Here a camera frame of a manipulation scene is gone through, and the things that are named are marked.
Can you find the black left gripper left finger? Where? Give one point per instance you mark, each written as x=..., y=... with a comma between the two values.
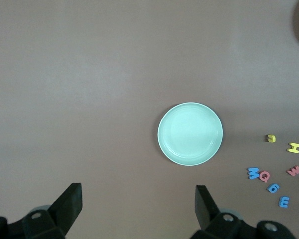
x=67, y=206

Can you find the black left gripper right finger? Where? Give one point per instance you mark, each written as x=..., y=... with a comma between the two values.
x=205, y=206

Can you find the blue foam letter M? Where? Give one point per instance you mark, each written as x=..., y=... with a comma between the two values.
x=253, y=173

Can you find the red foam letter Q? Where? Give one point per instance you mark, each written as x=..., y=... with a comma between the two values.
x=264, y=176

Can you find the blue foam letter g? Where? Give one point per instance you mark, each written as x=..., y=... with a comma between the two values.
x=273, y=188

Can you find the blue foam letter e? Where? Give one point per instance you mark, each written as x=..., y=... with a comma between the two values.
x=284, y=201

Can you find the yellow foam letter u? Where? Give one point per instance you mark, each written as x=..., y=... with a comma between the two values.
x=271, y=138

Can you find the red foam letter w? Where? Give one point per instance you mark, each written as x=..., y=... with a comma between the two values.
x=293, y=170

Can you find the yellow foam letter H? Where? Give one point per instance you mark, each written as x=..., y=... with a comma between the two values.
x=294, y=148

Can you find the green round plate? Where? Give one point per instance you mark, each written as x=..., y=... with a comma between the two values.
x=190, y=134

